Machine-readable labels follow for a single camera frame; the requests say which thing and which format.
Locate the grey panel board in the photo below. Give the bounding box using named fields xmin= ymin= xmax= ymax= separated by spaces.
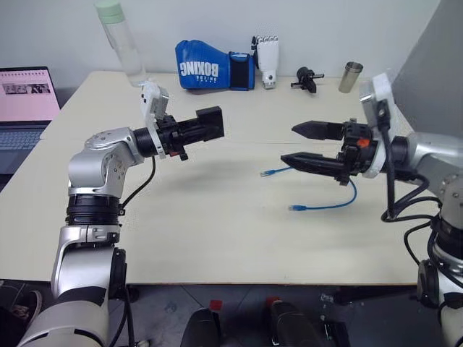
xmin=391 ymin=0 xmax=463 ymax=135

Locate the clear bottle with green lid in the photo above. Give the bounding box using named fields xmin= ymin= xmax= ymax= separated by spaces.
xmin=94 ymin=0 xmax=149 ymax=88

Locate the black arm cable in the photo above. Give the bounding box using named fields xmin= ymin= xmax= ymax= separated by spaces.
xmin=118 ymin=155 xmax=157 ymax=216
xmin=375 ymin=100 xmax=446 ymax=279

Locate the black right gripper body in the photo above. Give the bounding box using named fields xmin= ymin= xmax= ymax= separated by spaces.
xmin=334 ymin=120 xmax=374 ymax=187

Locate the black shoe with white sole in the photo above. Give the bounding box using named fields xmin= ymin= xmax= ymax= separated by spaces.
xmin=0 ymin=280 xmax=45 ymax=330

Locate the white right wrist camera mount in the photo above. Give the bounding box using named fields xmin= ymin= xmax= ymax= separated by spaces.
xmin=357 ymin=71 xmax=400 ymax=180

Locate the open laptop computer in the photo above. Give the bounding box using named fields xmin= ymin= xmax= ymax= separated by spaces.
xmin=0 ymin=65 xmax=62 ymax=176

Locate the silver metal cup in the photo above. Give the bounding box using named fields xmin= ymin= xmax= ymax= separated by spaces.
xmin=337 ymin=61 xmax=365 ymax=94

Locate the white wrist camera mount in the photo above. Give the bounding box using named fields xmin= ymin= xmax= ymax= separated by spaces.
xmin=138 ymin=80 xmax=171 ymax=160
xmin=357 ymin=71 xmax=400 ymax=180

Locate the blue boxing glove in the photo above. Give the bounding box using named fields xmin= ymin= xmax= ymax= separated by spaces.
xmin=174 ymin=39 xmax=256 ymax=93

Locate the dark rounded shape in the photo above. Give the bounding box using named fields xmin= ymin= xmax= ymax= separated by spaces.
xmin=179 ymin=299 xmax=223 ymax=347
xmin=265 ymin=296 xmax=327 ymax=347

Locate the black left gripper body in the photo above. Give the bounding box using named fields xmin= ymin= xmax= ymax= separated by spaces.
xmin=156 ymin=114 xmax=190 ymax=162

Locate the small black mechanical part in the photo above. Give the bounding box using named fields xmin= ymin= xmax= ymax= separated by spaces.
xmin=290 ymin=66 xmax=326 ymax=95

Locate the white robotic hand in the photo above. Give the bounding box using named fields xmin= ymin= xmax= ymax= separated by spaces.
xmin=250 ymin=34 xmax=281 ymax=91

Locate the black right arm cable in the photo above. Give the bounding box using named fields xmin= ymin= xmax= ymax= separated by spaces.
xmin=375 ymin=100 xmax=446 ymax=279

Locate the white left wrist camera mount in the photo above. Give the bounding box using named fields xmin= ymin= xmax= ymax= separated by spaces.
xmin=138 ymin=80 xmax=171 ymax=160

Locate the blue Ethernet cable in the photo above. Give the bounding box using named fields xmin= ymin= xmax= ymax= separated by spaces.
xmin=259 ymin=166 xmax=360 ymax=213

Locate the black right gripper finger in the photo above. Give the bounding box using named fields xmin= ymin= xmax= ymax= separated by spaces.
xmin=291 ymin=120 xmax=345 ymax=142
xmin=280 ymin=152 xmax=350 ymax=179

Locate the small black box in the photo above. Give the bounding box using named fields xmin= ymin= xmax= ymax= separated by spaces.
xmin=195 ymin=106 xmax=226 ymax=142

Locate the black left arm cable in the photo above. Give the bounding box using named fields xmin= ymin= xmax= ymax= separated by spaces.
xmin=118 ymin=155 xmax=157 ymax=216

